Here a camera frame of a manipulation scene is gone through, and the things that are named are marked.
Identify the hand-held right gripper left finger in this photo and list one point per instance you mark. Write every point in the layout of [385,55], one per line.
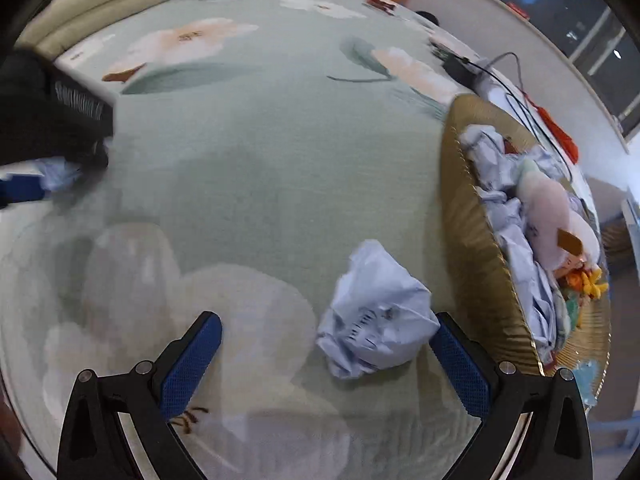
[192,360]

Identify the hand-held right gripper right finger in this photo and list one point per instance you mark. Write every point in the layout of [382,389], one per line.
[460,367]

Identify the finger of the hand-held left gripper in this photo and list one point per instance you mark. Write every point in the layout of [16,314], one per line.
[22,190]

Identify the gold ribbed glass plate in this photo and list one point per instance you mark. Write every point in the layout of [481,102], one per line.
[475,270]

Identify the three-ball plush skewer toy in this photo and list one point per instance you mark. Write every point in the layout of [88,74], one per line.
[550,205]

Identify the floral green bedsheet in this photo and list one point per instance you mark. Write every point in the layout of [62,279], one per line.
[250,160]

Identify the orange tassel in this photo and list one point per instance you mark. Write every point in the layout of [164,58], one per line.
[557,132]

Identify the black power adapter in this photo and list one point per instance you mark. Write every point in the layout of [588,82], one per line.
[460,71]

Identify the red ornament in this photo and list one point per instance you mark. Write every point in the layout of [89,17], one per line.
[382,4]

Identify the dark window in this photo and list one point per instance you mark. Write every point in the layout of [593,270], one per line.
[575,25]

